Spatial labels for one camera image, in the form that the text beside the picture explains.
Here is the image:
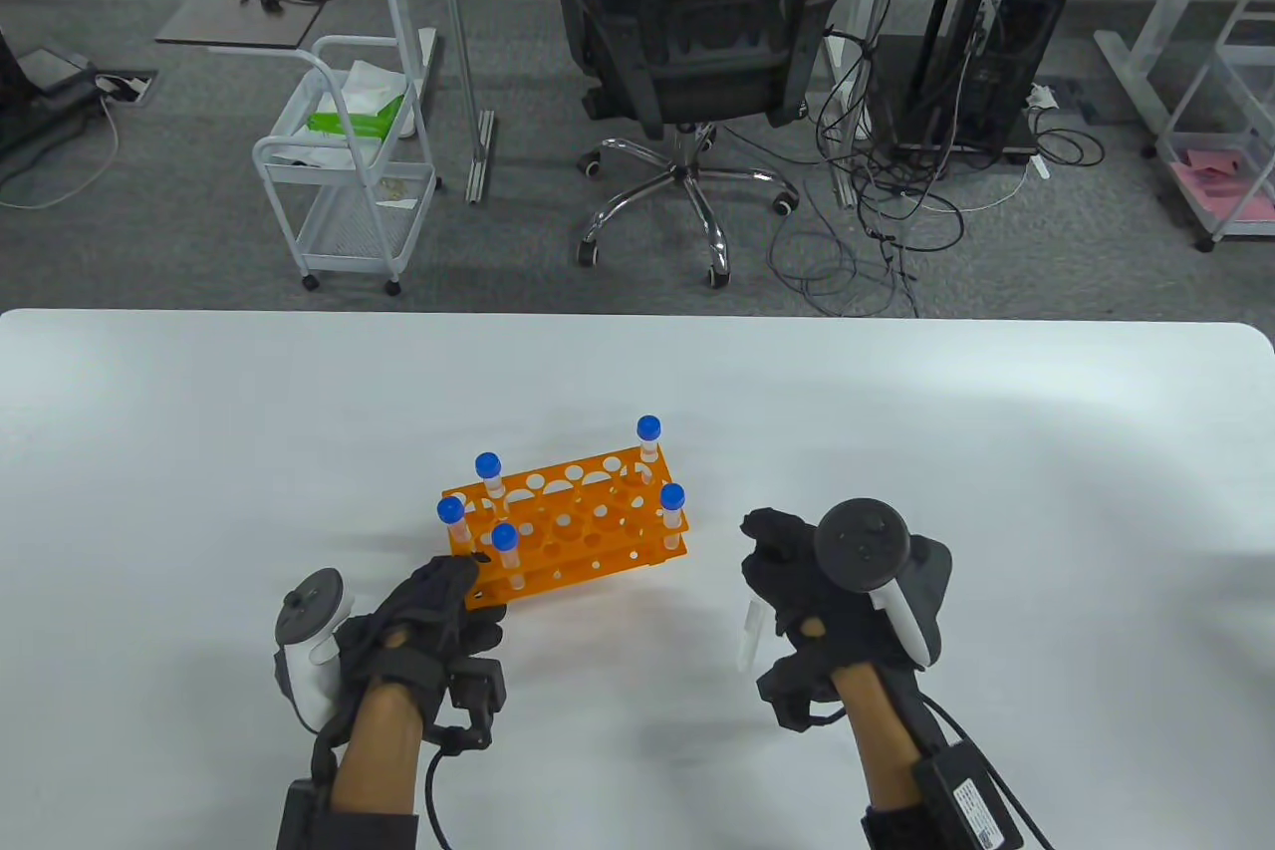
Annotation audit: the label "person's right hand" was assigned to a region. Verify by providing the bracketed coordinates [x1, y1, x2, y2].
[740, 508, 922, 692]

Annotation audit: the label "aluminium post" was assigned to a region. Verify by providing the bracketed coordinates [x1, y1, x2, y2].
[433, 0, 496, 205]

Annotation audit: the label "black computer tower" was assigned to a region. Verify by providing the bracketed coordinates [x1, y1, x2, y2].
[877, 0, 1082, 163]

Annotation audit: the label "black forearm battery pack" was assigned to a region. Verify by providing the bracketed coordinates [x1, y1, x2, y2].
[276, 780, 332, 850]
[913, 743, 1027, 850]

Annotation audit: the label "white cloth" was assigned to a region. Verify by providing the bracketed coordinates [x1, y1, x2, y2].
[339, 58, 417, 139]

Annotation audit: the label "tangle of black cables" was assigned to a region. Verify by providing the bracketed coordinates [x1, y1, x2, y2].
[767, 33, 1107, 318]

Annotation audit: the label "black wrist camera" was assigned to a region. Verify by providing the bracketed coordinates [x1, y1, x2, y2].
[755, 649, 848, 731]
[428, 659, 508, 754]

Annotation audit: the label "pink sheets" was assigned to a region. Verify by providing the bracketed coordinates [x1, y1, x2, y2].
[1170, 149, 1275, 233]

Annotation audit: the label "floor socket box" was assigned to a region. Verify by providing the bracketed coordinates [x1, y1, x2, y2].
[95, 71, 158, 106]

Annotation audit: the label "white rolling cart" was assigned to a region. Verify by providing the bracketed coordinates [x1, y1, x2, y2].
[251, 0, 444, 296]

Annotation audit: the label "white wire cart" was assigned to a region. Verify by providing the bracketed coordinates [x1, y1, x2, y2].
[1155, 0, 1275, 253]

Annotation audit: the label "black forearm strap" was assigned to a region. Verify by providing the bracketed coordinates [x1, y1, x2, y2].
[862, 803, 937, 850]
[317, 805, 419, 850]

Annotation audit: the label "grey and white controller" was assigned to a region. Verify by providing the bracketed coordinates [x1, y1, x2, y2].
[814, 498, 953, 668]
[274, 569, 356, 733]

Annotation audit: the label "person's left hand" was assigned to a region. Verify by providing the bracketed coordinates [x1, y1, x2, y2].
[337, 554, 509, 741]

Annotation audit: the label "orange test tube rack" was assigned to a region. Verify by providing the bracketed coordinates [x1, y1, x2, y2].
[441, 446, 691, 612]

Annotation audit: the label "black office chair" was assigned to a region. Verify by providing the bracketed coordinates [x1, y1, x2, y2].
[553, 0, 848, 290]

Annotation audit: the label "grey glove cable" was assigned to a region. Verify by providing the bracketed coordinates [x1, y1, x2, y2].
[424, 745, 465, 850]

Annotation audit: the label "white floor cable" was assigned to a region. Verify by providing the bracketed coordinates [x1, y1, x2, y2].
[0, 98, 121, 211]

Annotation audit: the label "white desk leg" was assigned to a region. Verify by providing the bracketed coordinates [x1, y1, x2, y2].
[1094, 0, 1246, 134]
[830, 0, 915, 209]

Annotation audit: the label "green packet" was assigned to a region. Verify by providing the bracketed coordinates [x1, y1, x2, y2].
[307, 93, 407, 139]

